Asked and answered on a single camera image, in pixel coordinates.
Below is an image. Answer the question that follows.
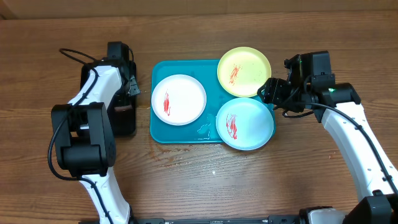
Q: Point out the green and pink sponge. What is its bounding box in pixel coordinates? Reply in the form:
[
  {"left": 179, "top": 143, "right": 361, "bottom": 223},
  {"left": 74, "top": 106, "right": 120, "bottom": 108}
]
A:
[{"left": 114, "top": 105, "right": 132, "bottom": 112}]

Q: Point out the light blue plate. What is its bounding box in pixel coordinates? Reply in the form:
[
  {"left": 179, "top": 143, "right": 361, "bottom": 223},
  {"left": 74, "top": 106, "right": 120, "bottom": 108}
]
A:
[{"left": 216, "top": 98, "right": 275, "bottom": 151}]

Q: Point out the white plate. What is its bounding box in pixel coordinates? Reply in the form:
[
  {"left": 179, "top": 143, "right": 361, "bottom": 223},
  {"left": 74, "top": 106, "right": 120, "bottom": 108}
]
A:
[{"left": 151, "top": 74, "right": 206, "bottom": 126}]

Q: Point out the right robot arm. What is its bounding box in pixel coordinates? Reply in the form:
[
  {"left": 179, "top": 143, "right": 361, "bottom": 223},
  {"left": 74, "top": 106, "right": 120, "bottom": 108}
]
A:
[{"left": 257, "top": 78, "right": 397, "bottom": 223}]

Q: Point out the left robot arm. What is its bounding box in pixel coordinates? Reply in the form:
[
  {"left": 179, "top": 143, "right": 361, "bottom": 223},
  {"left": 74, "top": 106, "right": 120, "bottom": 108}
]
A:
[{"left": 48, "top": 59, "right": 138, "bottom": 223}]

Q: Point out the black plastic tray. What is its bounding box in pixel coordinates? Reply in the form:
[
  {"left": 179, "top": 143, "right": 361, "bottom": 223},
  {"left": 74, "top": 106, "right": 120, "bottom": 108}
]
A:
[{"left": 75, "top": 60, "right": 137, "bottom": 136}]

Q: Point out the teal plastic tray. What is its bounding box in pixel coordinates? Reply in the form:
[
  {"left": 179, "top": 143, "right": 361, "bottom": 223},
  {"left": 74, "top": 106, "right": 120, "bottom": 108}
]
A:
[{"left": 150, "top": 60, "right": 276, "bottom": 144}]

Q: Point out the yellow-green plate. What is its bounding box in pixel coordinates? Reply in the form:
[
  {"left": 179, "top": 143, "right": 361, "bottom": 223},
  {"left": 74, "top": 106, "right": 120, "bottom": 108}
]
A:
[{"left": 217, "top": 47, "right": 272, "bottom": 97}]

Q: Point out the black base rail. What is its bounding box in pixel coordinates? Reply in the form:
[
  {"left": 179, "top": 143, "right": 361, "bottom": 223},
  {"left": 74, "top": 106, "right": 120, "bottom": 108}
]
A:
[{"left": 131, "top": 215, "right": 305, "bottom": 224}]

